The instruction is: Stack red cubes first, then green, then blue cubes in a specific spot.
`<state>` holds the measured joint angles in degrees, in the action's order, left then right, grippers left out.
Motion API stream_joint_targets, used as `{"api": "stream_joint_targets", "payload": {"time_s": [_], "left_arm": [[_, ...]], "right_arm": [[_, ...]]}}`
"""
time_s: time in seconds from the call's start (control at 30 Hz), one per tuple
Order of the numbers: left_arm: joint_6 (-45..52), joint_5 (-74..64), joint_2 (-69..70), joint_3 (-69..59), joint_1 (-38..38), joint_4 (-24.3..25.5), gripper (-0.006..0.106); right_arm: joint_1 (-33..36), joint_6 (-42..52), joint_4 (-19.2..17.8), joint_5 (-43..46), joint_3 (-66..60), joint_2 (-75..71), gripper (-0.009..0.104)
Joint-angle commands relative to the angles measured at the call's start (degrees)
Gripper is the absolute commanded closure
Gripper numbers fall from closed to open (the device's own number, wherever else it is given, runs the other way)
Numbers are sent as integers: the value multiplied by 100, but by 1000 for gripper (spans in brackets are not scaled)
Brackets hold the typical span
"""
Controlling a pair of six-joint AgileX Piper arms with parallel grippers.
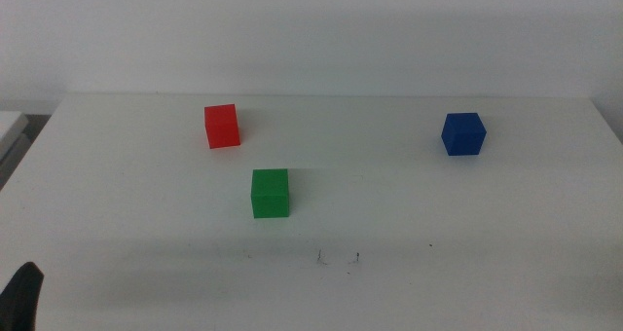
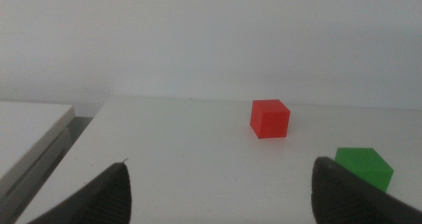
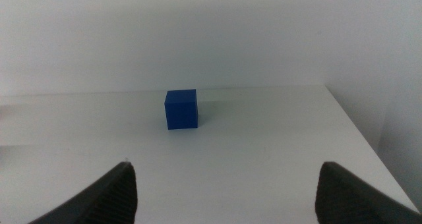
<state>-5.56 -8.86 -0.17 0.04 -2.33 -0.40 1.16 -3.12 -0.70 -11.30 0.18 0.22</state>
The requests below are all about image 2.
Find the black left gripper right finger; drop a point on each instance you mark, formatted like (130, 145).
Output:
(343, 201)

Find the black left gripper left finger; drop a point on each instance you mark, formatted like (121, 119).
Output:
(105, 197)

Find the white side table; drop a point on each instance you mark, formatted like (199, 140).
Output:
(26, 135)

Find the red cube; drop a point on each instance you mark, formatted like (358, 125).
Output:
(270, 120)

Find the green cube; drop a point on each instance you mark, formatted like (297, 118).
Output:
(369, 166)

